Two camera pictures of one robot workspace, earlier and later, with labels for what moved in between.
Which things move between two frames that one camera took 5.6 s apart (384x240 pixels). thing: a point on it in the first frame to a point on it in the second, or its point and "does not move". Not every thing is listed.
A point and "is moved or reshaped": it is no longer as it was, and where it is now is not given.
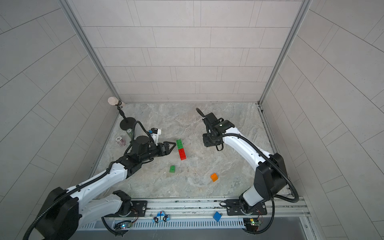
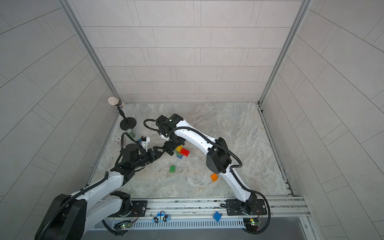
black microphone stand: x=126 y=123 does not move
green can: x=129 y=131 does not move
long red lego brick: x=182 y=154 is moved or reshaped
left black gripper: x=162 y=152 does not move
